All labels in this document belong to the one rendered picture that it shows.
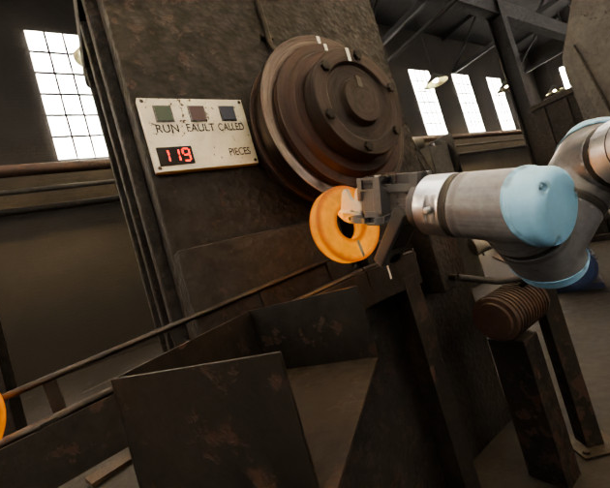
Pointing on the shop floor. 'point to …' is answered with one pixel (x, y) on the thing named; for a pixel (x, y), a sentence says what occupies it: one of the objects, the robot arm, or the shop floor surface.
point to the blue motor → (587, 278)
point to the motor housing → (528, 381)
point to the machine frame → (266, 212)
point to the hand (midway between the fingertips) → (343, 215)
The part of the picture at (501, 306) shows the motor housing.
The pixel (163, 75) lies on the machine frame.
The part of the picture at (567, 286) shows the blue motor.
